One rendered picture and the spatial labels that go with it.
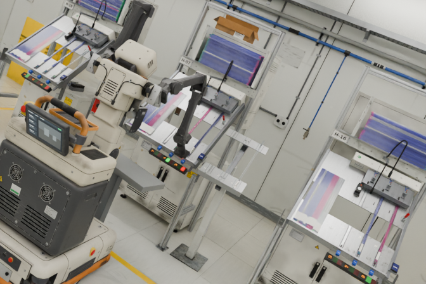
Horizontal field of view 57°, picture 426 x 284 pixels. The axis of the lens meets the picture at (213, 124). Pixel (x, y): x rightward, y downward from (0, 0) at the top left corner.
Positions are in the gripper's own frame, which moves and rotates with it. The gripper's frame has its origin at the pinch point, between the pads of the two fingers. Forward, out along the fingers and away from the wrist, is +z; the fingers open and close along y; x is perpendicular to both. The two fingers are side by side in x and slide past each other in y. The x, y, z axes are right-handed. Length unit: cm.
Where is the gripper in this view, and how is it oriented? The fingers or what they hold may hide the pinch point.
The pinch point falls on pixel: (182, 158)
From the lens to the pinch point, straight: 288.4
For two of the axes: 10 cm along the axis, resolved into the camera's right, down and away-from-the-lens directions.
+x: -5.5, 6.7, -5.0
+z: 0.0, 6.0, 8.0
